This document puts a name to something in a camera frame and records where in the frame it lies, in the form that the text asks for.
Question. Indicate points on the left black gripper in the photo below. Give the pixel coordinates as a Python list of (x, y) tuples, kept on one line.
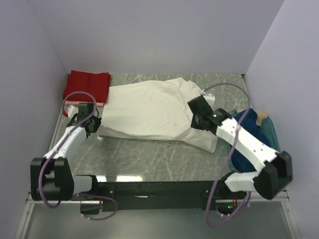
[(93, 123)]

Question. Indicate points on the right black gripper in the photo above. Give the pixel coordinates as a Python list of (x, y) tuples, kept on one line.
[(197, 120)]

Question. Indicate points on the white t shirt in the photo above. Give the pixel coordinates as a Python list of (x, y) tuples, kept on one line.
[(154, 110)]

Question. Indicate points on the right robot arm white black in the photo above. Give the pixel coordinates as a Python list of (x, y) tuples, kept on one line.
[(273, 169)]

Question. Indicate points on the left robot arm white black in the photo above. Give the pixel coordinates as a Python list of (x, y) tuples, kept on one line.
[(50, 176)]

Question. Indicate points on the folded pink t shirt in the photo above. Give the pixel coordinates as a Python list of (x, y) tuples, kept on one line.
[(76, 103)]

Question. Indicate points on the folded red t shirt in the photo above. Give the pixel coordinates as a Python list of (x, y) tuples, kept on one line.
[(95, 84)]

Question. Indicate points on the beige t shirt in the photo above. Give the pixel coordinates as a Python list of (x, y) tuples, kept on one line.
[(256, 116)]

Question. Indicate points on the blue t shirt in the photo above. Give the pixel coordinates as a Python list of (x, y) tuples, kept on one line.
[(239, 162)]

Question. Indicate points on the teal plastic basket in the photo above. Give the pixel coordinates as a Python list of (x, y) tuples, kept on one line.
[(268, 129)]

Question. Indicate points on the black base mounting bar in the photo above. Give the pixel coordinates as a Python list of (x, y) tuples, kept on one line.
[(150, 195)]

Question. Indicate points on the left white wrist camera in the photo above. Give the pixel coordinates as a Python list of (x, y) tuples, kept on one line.
[(70, 111)]

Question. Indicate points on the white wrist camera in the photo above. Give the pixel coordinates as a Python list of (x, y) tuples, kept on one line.
[(210, 98), (70, 111)]

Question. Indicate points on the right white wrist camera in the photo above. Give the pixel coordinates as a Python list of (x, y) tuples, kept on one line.
[(210, 98)]

